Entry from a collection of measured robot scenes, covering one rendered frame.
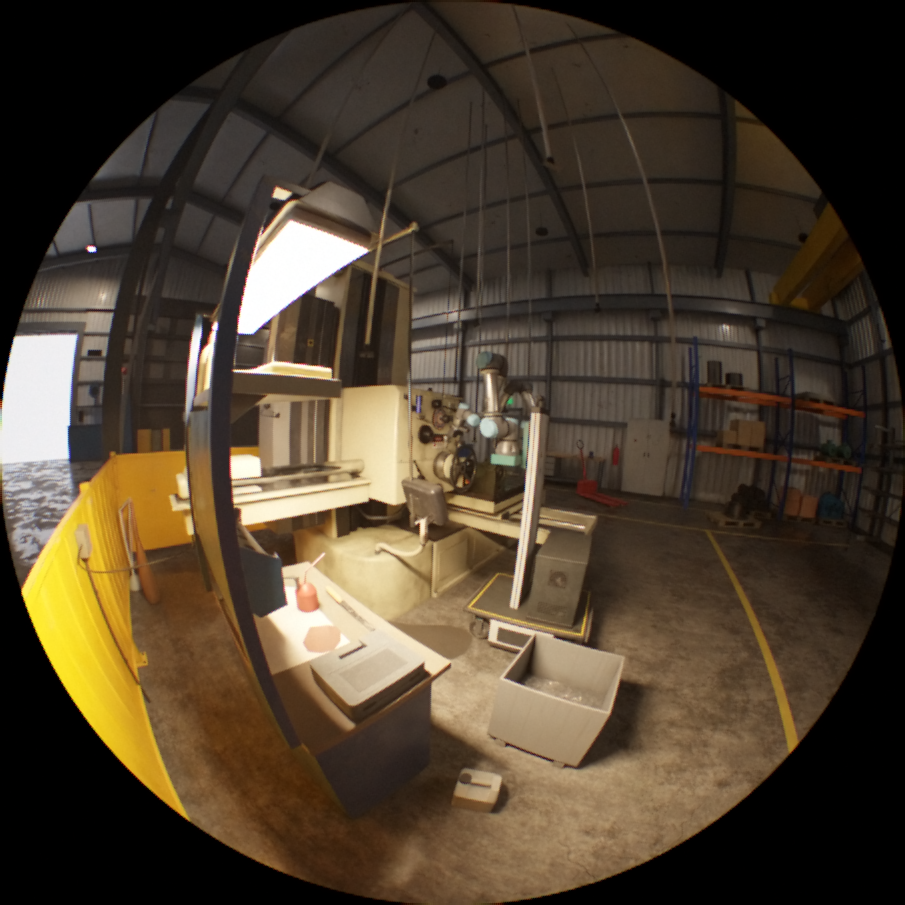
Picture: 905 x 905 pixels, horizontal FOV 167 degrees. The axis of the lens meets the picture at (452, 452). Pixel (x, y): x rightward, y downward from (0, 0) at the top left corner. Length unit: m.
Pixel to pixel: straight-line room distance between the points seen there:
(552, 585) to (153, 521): 4.01
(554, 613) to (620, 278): 9.72
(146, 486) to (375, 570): 2.79
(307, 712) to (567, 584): 1.69
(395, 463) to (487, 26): 7.18
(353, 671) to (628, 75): 7.93
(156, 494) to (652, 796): 4.72
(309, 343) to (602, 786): 3.35
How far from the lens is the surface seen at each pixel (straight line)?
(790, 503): 9.51
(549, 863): 1.73
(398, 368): 3.08
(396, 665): 0.89
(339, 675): 0.87
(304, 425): 2.45
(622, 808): 1.92
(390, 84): 7.84
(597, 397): 9.55
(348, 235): 0.62
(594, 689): 1.95
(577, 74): 7.35
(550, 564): 2.07
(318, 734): 0.85
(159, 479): 3.99
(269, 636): 1.13
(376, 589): 2.55
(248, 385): 0.46
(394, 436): 2.15
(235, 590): 0.51
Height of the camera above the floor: 1.65
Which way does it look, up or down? 6 degrees down
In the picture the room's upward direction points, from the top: 3 degrees clockwise
